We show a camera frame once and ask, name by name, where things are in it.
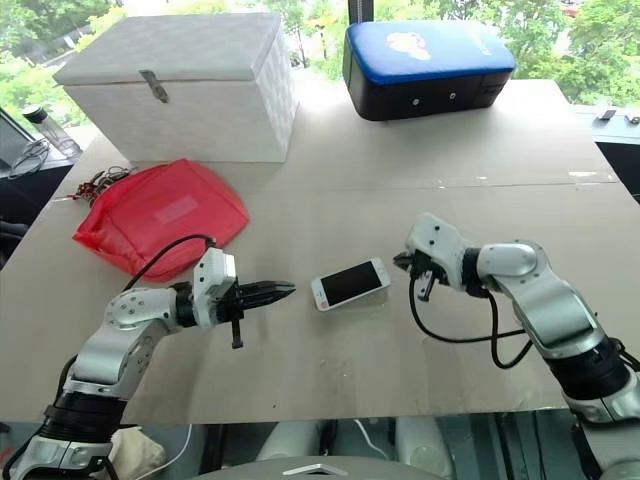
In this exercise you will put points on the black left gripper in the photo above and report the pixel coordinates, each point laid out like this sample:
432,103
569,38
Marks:
235,307

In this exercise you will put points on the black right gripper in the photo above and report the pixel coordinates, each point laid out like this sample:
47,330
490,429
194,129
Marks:
425,272

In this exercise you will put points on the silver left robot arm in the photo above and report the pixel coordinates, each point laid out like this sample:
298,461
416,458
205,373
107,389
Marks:
125,310

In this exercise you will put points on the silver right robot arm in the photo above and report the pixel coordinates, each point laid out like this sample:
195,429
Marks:
550,300

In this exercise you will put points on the white smartphone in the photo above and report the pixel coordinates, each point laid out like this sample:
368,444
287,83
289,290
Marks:
350,282

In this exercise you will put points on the blue and black case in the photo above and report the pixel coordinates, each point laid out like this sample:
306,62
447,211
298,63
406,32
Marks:
425,65

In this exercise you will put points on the red mesh bag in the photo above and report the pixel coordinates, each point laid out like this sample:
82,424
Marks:
165,215

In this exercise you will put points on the beige crumpled cloth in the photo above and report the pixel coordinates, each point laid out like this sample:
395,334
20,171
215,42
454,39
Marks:
137,447

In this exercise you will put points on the white lidded storage box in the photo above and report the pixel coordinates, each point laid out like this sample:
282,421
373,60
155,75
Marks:
190,85

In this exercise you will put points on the black side desk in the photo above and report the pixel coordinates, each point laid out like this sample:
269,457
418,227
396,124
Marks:
30,175

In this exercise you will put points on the clear bottle with black cap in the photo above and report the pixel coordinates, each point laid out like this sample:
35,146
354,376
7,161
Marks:
47,127

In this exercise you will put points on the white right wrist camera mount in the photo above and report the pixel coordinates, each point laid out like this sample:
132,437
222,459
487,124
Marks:
437,240

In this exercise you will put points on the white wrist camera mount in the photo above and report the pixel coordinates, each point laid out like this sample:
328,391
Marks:
437,240
215,280

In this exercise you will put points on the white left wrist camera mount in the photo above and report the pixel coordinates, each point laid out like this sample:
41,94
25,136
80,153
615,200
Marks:
215,280

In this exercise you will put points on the grey window post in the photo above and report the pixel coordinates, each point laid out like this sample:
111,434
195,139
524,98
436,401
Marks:
361,10

